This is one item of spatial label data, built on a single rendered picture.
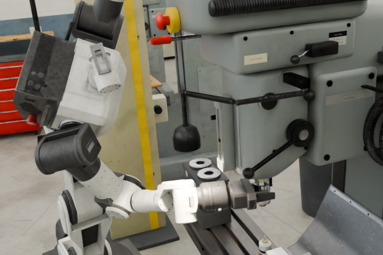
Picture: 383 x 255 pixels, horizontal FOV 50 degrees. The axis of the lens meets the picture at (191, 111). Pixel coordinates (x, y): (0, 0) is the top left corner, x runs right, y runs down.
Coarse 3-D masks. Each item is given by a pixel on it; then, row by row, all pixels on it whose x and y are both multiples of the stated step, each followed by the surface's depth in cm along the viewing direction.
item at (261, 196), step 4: (256, 192) 118; (260, 192) 118; (264, 192) 118; (268, 192) 118; (272, 192) 118; (256, 196) 117; (260, 196) 118; (264, 196) 118; (268, 196) 118; (272, 196) 118; (260, 200) 118; (264, 200) 118
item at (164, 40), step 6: (162, 36) 108; (168, 36) 108; (174, 36) 109; (180, 36) 110; (186, 36) 110; (192, 36) 110; (198, 36) 111; (150, 42) 108; (156, 42) 107; (162, 42) 108; (168, 42) 108
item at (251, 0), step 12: (216, 0) 84; (228, 0) 85; (240, 0) 85; (252, 0) 86; (264, 0) 86; (276, 0) 87; (288, 0) 88; (300, 0) 89; (312, 0) 90; (324, 0) 91; (336, 0) 93; (348, 0) 94; (360, 0) 96; (216, 12) 84; (228, 12) 84; (240, 12) 86; (252, 12) 87
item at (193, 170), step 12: (192, 168) 164; (204, 168) 161; (216, 168) 160; (204, 180) 154; (216, 180) 154; (228, 180) 154; (204, 216) 155; (216, 216) 157; (228, 216) 159; (204, 228) 157
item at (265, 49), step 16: (240, 32) 92; (256, 32) 93; (272, 32) 94; (288, 32) 96; (304, 32) 97; (320, 32) 98; (336, 32) 100; (352, 32) 102; (208, 48) 108; (224, 48) 98; (240, 48) 93; (256, 48) 94; (272, 48) 95; (288, 48) 97; (304, 48) 98; (352, 48) 103; (224, 64) 100; (240, 64) 94; (256, 64) 95; (272, 64) 96; (288, 64) 98
